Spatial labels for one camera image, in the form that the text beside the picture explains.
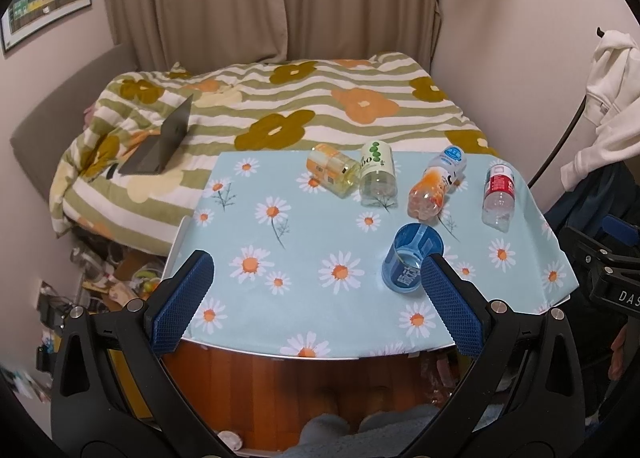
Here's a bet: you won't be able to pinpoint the person's right hand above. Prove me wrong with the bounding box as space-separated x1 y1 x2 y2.
610 324 633 382

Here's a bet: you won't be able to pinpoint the dark hanging clothing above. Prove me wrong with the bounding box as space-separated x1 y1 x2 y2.
542 160 640 259

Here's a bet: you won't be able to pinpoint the blue translucent cup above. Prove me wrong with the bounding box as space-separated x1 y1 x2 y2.
381 222 445 295

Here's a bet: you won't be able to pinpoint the orange drink plastic bottle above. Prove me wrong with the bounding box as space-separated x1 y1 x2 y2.
407 145 468 220

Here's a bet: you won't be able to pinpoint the person's grey trousered legs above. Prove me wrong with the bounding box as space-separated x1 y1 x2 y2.
272 403 506 458

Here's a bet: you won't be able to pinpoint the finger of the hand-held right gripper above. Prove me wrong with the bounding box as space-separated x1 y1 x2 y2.
602 214 640 245

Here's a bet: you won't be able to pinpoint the grey bed headboard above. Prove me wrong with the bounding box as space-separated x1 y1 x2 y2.
10 42 139 189

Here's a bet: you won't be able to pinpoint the green dotted label bottle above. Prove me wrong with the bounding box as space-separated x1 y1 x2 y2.
358 139 400 209

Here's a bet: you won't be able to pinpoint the black curved rack pole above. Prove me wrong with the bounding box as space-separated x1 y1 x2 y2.
527 92 589 187

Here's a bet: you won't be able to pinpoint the white hoodie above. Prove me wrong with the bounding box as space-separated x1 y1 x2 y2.
559 30 640 192

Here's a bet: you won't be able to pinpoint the dark grey laptop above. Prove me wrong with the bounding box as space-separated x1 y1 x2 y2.
117 93 195 177

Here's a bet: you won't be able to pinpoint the yellow drink plastic bottle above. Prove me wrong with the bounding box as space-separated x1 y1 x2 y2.
306 143 361 199

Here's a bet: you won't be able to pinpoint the red label plastic bottle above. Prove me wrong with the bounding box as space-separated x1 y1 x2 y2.
481 163 517 232

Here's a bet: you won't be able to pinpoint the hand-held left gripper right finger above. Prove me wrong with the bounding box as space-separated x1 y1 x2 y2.
400 253 587 458

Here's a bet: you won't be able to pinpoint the daisy print blue tablecloth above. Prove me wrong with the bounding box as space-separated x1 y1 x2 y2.
161 149 581 359

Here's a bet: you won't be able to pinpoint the striped floral blanket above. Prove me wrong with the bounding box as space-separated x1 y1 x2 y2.
48 52 502 257

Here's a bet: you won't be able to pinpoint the floor clutter pile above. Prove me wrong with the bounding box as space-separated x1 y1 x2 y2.
35 233 172 324

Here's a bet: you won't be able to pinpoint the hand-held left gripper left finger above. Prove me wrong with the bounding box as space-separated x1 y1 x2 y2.
50 249 237 458

